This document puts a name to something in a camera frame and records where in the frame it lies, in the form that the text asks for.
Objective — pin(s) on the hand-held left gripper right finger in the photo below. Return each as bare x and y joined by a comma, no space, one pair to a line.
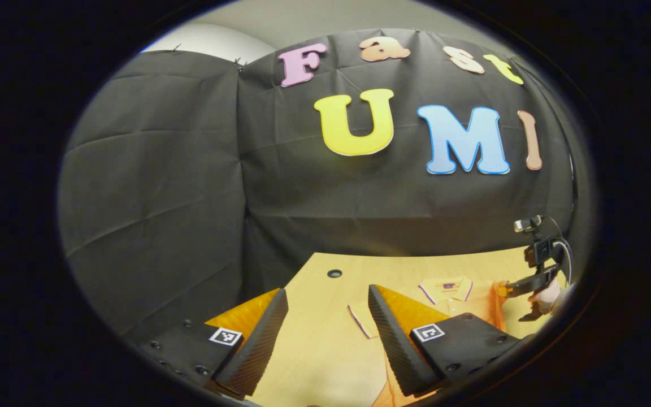
393,350

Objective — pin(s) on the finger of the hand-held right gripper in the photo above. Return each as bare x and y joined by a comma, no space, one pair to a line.
532,282

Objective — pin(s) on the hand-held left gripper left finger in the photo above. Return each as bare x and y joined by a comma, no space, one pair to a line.
260,345

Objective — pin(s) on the orange T-shirt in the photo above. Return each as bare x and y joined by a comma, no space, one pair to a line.
475,308

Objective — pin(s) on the black backdrop cloth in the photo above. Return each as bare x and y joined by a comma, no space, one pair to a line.
359,198

